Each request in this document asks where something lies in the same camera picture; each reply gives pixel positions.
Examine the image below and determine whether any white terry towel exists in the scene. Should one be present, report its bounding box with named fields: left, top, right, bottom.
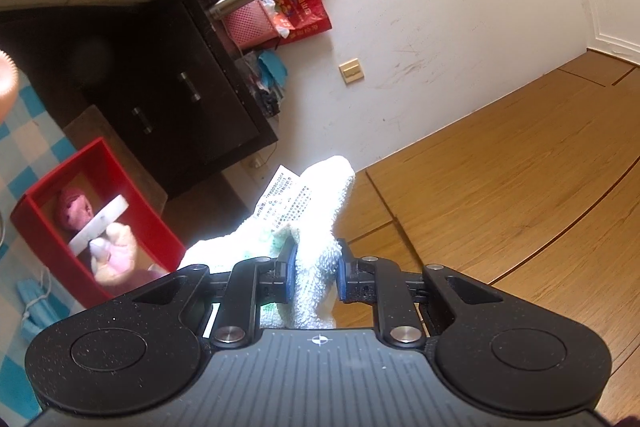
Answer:
left=181, top=154, right=357, bottom=332

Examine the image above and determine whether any pink plush toy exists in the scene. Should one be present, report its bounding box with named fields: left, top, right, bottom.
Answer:
left=89, top=223, right=140, bottom=286

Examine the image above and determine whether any dark wooden nightstand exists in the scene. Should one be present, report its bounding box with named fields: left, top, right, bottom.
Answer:
left=0, top=0, right=279, bottom=201

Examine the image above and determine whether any thin black cable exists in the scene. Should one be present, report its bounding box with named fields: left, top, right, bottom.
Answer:
left=257, top=139, right=279, bottom=168

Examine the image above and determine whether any orange ribbed bottle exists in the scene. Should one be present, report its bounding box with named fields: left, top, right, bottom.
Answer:
left=0, top=49, right=20, bottom=124

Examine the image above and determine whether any beige wall switch plate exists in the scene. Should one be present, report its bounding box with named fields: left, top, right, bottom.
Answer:
left=338, top=59, right=365, bottom=84

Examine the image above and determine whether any beige wall socket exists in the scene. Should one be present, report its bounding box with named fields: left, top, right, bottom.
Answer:
left=240, top=156, right=268, bottom=182

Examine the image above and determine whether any blue cloth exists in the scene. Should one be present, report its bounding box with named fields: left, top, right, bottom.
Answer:
left=255, top=49, right=289, bottom=88

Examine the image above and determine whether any small pink knitted toy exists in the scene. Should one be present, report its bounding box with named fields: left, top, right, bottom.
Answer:
left=54, top=187, right=96, bottom=233

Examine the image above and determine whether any white printed paper label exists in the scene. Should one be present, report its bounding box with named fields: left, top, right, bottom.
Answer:
left=252, top=164, right=314, bottom=234

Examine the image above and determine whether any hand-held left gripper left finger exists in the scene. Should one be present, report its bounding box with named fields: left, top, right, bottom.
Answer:
left=132, top=239, right=299, bottom=349

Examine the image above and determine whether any blue face mask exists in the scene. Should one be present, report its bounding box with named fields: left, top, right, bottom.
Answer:
left=16, top=276, right=65, bottom=349

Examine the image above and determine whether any white plastic strip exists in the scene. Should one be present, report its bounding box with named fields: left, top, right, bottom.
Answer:
left=69, top=194, right=129, bottom=255

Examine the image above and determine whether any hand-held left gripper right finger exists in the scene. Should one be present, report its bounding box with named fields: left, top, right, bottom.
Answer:
left=335, top=238, right=503, bottom=346

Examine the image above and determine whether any red cardboard box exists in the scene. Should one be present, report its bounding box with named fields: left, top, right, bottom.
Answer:
left=10, top=137, right=187, bottom=310

